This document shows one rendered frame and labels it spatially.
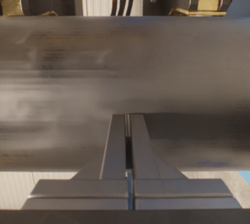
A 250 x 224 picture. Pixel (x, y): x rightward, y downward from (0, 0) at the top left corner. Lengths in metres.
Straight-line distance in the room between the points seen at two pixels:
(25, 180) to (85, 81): 3.80
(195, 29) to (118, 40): 0.08
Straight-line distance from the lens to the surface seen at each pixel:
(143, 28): 0.19
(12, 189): 4.19
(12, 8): 0.54
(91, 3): 2.68
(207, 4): 0.51
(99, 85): 0.16
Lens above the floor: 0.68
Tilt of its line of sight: level
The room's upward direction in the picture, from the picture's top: 90 degrees counter-clockwise
